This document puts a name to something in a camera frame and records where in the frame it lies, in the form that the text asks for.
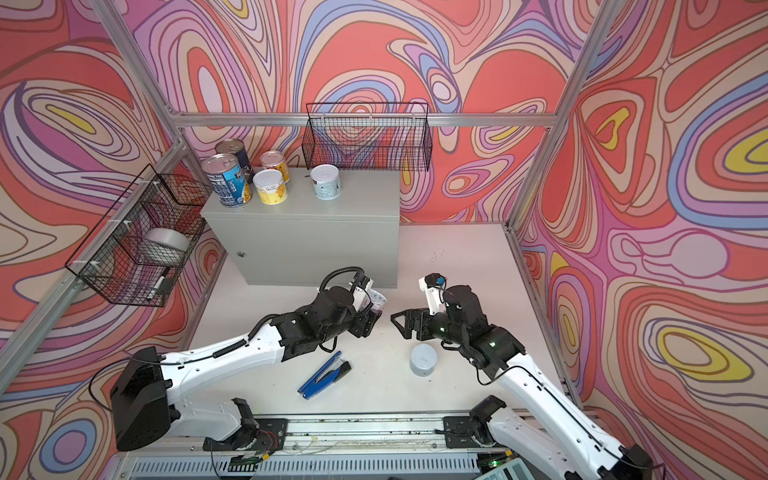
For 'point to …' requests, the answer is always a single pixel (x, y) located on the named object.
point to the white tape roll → (165, 245)
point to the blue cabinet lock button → (241, 255)
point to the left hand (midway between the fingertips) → (374, 305)
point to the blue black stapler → (330, 372)
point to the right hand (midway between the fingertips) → (408, 323)
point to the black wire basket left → (109, 262)
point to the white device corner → (515, 469)
